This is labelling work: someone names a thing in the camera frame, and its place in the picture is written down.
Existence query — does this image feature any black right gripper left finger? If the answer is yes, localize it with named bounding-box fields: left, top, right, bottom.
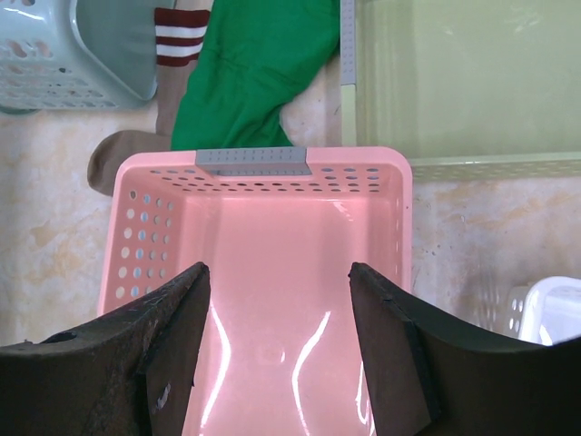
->
left=1, top=263, right=211, bottom=435

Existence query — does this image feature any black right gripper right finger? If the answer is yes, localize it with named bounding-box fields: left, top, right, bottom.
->
left=349, top=263, right=580, bottom=435

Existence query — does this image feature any light blue laundry basket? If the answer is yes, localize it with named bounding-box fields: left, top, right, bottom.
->
left=1, top=0, right=175, bottom=115

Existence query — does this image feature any white plastic basket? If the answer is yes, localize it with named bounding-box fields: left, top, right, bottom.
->
left=476, top=274, right=581, bottom=347

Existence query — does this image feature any pink plastic basket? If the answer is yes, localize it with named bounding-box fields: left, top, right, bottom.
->
left=99, top=147, right=412, bottom=435

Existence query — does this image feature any light green plastic basket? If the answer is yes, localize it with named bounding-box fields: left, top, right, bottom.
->
left=340, top=1, right=580, bottom=182

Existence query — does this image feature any brown striped sock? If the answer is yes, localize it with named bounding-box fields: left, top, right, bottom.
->
left=87, top=1, right=212, bottom=196

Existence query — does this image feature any green shirt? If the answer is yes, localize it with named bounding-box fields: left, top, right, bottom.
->
left=171, top=0, right=340, bottom=151

